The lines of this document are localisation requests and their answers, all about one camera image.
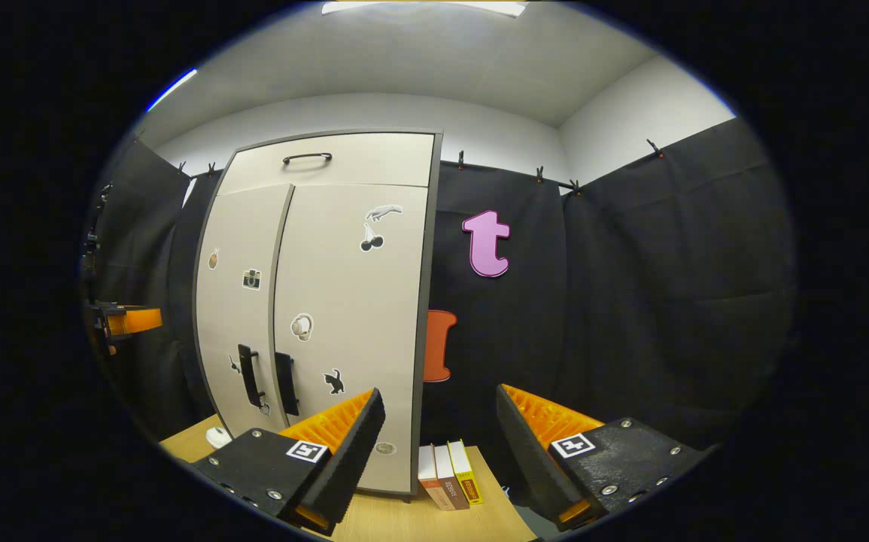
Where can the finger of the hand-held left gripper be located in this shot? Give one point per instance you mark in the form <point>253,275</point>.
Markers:
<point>137,321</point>

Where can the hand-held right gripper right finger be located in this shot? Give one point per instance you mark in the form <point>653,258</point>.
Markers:
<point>532,461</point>

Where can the white shoe cabinet door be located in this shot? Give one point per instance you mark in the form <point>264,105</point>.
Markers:
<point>242,226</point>
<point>359,301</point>

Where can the black backdrop cloth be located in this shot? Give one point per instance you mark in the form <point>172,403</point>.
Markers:
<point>630,301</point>

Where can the white cabinet drawer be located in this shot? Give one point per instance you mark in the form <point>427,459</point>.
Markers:
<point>374,162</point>

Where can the ceiling light panel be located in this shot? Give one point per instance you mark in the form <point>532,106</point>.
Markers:
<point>419,7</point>
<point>172,90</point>

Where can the white shoe cabinet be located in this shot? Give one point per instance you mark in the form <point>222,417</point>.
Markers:
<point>426,301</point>

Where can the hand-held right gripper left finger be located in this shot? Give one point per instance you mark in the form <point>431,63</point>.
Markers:
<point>347,467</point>

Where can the red spine book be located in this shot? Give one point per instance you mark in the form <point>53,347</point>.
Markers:
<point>430,482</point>

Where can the brown spine book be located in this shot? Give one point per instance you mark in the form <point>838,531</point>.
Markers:
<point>451,478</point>

